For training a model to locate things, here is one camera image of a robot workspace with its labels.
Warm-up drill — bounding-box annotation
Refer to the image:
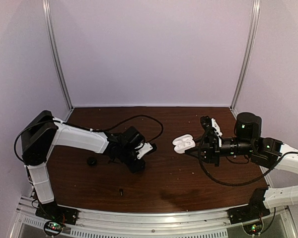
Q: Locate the aluminium frame post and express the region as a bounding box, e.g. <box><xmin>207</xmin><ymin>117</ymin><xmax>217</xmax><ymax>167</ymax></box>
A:
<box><xmin>230</xmin><ymin>0</ymin><xmax>261</xmax><ymax>114</ymax></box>
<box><xmin>42</xmin><ymin>0</ymin><xmax>73</xmax><ymax>111</ymax></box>

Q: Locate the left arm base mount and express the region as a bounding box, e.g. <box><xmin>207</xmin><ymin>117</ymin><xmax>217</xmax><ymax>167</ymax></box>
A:
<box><xmin>35</xmin><ymin>199</ymin><xmax>78</xmax><ymax>225</ymax></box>

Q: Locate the black cable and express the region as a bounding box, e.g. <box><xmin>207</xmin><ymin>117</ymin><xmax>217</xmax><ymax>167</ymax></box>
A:
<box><xmin>13</xmin><ymin>114</ymin><xmax>164</xmax><ymax>162</ymax></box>
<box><xmin>198</xmin><ymin>127</ymin><xmax>298</xmax><ymax>186</ymax></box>

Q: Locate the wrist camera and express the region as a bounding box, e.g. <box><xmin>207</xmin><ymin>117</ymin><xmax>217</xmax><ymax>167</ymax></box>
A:
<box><xmin>200</xmin><ymin>116</ymin><xmax>223</xmax><ymax>138</ymax></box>
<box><xmin>135</xmin><ymin>142</ymin><xmax>157</xmax><ymax>160</ymax></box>

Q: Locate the left aluminium frame post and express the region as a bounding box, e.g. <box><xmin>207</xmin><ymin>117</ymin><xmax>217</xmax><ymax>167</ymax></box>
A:
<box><xmin>42</xmin><ymin>0</ymin><xmax>73</xmax><ymax>111</ymax></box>

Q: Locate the black round cap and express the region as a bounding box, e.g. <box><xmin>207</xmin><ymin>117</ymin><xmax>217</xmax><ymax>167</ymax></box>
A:
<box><xmin>86</xmin><ymin>157</ymin><xmax>97</xmax><ymax>167</ymax></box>

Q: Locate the white earbud charging case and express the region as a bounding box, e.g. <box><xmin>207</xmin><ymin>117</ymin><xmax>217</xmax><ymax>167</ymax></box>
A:
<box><xmin>172</xmin><ymin>134</ymin><xmax>196</xmax><ymax>154</ymax></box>

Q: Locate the right aluminium frame post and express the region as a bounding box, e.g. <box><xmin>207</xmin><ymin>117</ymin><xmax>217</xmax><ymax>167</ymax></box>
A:
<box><xmin>230</xmin><ymin>0</ymin><xmax>261</xmax><ymax>114</ymax></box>

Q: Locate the left circuit board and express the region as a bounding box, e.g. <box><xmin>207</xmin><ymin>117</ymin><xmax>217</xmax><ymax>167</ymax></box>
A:
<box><xmin>43</xmin><ymin>221</ymin><xmax>65</xmax><ymax>237</ymax></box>

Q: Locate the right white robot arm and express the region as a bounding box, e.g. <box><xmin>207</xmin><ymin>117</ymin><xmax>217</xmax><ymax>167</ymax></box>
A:
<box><xmin>174</xmin><ymin>112</ymin><xmax>298</xmax><ymax>187</ymax></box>

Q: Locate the right black cable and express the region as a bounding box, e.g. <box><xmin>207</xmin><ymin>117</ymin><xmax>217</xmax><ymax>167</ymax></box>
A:
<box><xmin>198</xmin><ymin>127</ymin><xmax>298</xmax><ymax>186</ymax></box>

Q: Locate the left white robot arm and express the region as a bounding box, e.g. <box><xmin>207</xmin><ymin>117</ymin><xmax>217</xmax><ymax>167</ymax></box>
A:
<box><xmin>20</xmin><ymin>110</ymin><xmax>154</xmax><ymax>220</ymax></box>

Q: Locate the left black cable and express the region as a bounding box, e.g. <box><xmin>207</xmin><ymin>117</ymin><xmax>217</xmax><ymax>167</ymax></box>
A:
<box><xmin>13</xmin><ymin>114</ymin><xmax>164</xmax><ymax>162</ymax></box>

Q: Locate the aluminium front rail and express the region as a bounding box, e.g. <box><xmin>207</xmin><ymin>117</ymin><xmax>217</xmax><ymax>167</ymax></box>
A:
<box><xmin>7</xmin><ymin>196</ymin><xmax>298</xmax><ymax>238</ymax></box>

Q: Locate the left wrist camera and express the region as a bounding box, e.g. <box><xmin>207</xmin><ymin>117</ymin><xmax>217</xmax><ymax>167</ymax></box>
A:
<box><xmin>135</xmin><ymin>142</ymin><xmax>157</xmax><ymax>160</ymax></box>

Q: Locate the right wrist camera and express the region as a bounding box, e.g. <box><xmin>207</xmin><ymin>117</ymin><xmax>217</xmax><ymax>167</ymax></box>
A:
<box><xmin>200</xmin><ymin>116</ymin><xmax>223</xmax><ymax>138</ymax></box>

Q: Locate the circuit board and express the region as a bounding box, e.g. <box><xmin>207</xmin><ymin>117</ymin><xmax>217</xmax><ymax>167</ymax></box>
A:
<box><xmin>243</xmin><ymin>221</ymin><xmax>263</xmax><ymax>236</ymax></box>
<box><xmin>43</xmin><ymin>221</ymin><xmax>65</xmax><ymax>237</ymax></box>

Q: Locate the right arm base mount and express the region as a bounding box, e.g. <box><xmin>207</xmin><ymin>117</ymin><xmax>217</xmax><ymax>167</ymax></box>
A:
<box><xmin>227</xmin><ymin>188</ymin><xmax>270</xmax><ymax>224</ymax></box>

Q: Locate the right circuit board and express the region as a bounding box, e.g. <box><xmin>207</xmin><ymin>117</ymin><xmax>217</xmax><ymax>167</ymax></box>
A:
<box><xmin>243</xmin><ymin>221</ymin><xmax>263</xmax><ymax>236</ymax></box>

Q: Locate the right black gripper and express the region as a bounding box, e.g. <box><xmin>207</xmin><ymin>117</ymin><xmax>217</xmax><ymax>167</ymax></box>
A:
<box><xmin>185</xmin><ymin>133</ymin><xmax>255</xmax><ymax>167</ymax></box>

